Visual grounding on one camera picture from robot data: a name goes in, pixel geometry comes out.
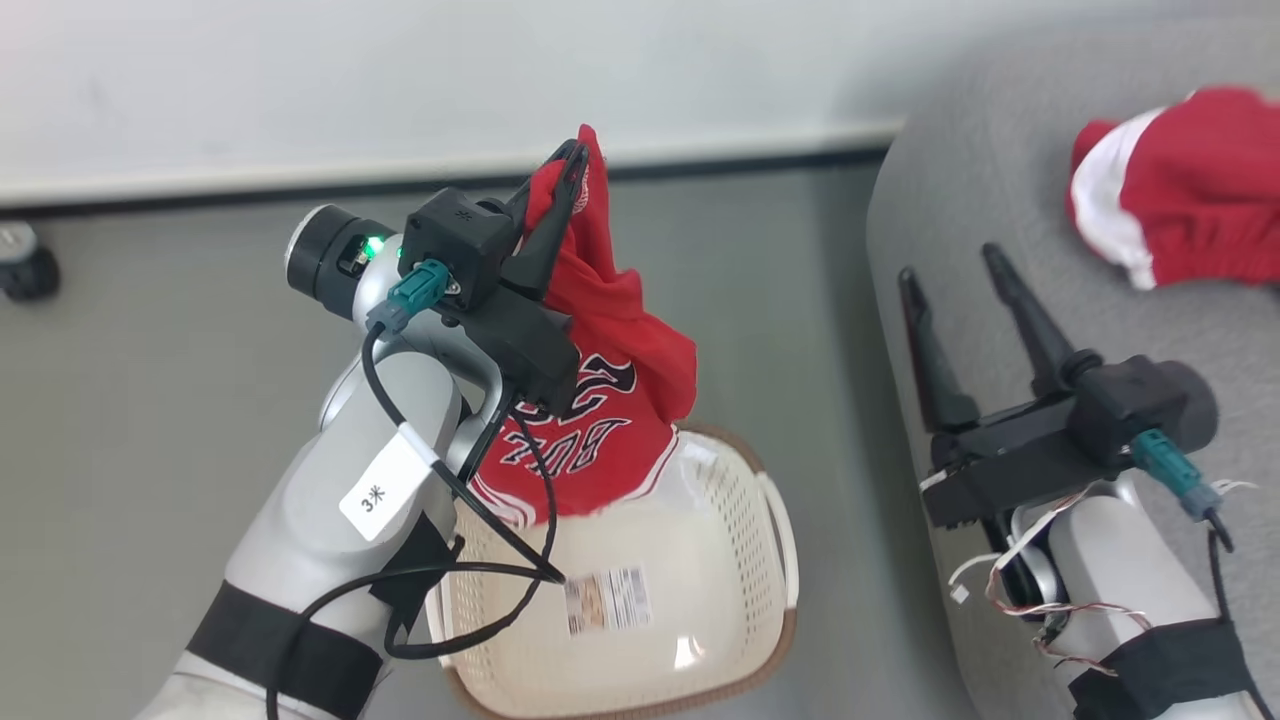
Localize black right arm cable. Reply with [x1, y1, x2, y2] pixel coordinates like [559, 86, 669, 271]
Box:
[1205, 505, 1266, 701]

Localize cream perforated laundry basket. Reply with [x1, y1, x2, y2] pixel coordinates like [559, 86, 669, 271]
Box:
[425, 425, 801, 720]

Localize teal left cable connector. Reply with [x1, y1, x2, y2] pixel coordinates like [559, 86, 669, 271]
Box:
[366, 258, 451, 334]

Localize thin red and white wires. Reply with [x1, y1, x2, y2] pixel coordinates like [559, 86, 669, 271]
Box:
[945, 478, 1261, 666]

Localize barcode sticker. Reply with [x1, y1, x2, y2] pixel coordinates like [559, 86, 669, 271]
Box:
[564, 566, 654, 637]

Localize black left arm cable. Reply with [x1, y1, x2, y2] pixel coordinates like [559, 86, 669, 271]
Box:
[265, 325, 567, 720]

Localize teal right cable connector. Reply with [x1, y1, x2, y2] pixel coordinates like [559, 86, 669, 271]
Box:
[1132, 430, 1223, 523]

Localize red shorts with white stripe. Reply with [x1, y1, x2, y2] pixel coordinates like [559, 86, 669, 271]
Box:
[1065, 85, 1280, 292]

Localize white cable label tag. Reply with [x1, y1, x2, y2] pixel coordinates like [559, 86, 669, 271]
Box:
[338, 432, 441, 543]

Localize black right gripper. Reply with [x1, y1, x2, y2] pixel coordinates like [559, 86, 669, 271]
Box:
[898, 242, 1132, 532]

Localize red basketball jersey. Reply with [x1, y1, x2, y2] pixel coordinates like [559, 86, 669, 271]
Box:
[470, 123, 698, 528]

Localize white and black baseboard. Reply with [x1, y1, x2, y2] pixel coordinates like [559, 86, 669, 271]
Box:
[0, 120, 906, 211]

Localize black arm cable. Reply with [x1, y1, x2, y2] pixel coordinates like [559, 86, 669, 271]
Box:
[1205, 505, 1266, 701]
[265, 325, 567, 720]

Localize grey fabric sofa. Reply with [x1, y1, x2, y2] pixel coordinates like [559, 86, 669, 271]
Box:
[865, 15, 1280, 720]

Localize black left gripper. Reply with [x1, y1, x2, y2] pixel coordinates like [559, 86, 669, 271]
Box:
[440, 141, 591, 412]

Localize teal cable connector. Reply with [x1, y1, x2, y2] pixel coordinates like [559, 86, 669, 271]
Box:
[1132, 430, 1223, 523]
[366, 258, 451, 334]

